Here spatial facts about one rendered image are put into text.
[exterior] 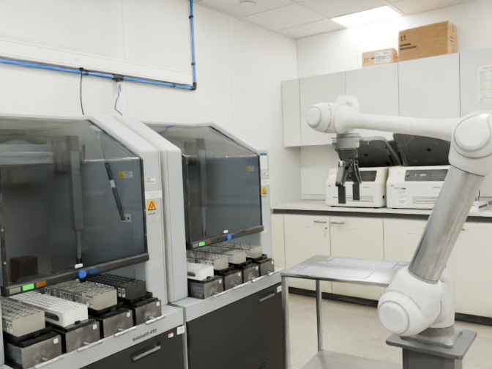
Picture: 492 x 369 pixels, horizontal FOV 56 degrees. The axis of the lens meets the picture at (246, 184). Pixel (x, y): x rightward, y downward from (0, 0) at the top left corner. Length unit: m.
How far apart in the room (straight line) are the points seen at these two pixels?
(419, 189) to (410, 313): 2.61
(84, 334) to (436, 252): 1.23
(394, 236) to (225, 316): 2.21
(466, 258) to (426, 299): 2.51
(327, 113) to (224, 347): 1.28
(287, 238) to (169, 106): 1.85
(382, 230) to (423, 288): 2.68
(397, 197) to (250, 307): 2.05
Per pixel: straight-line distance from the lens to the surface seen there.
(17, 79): 3.03
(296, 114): 4.91
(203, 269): 2.25
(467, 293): 4.16
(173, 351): 2.15
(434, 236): 1.55
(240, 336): 2.50
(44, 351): 1.75
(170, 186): 2.14
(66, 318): 1.81
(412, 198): 4.14
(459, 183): 1.51
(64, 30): 3.26
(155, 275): 2.11
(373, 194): 4.24
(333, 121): 1.72
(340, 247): 4.44
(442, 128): 1.71
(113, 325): 1.89
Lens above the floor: 1.37
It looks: 3 degrees down
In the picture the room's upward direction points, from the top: 2 degrees counter-clockwise
